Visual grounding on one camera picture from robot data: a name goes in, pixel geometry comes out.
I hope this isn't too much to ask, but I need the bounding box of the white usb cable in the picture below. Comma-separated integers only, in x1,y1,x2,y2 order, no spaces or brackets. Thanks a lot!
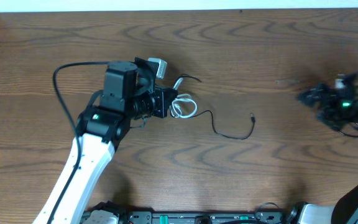
169,77,198,119

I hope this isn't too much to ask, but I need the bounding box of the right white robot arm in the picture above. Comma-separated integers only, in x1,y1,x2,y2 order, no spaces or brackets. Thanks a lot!
293,83,358,224

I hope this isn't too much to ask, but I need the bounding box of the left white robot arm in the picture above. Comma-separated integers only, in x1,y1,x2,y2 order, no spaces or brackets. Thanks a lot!
34,58,178,223

